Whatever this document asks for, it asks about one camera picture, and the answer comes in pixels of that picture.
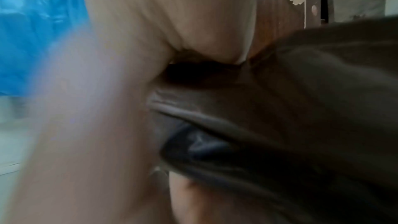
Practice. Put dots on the person's right hand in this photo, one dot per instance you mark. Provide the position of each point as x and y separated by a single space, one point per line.
102 110

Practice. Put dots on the dark brown cloth garment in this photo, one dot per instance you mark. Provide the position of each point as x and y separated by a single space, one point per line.
304 110

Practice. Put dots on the blue plastic sheet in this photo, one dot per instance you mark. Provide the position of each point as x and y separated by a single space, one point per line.
34 28

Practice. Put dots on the brown wooden furniture panel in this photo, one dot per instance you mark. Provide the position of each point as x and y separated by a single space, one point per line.
276 14

